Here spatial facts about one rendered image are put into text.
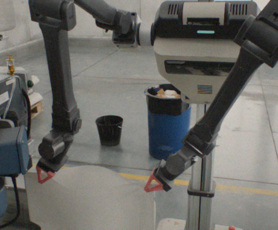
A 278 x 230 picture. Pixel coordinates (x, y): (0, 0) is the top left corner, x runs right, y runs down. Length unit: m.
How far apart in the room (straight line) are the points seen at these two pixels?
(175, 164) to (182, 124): 2.38
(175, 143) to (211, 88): 1.99
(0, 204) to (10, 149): 0.16
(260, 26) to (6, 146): 0.62
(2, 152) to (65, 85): 0.28
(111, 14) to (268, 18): 0.54
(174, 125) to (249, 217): 1.06
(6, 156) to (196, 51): 0.77
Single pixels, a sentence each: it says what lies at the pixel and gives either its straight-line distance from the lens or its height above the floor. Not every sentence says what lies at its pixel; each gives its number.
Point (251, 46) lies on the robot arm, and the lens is 0.88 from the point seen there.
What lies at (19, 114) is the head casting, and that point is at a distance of 1.37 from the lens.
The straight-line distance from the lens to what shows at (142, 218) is 1.26.
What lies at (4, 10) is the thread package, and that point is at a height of 1.58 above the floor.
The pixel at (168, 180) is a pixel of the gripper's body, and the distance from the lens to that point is 1.12.
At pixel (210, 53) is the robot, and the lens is 1.34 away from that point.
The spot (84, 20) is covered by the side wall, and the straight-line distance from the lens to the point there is 9.77.
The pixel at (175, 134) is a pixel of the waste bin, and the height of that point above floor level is 0.28.
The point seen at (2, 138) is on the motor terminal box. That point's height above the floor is 1.30.
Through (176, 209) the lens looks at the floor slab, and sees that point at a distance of 2.86.
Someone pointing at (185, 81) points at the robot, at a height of 1.26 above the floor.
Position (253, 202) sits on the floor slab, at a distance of 3.04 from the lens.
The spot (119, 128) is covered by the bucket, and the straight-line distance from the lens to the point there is 3.77.
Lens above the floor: 1.64
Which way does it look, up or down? 21 degrees down
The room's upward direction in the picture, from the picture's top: 1 degrees counter-clockwise
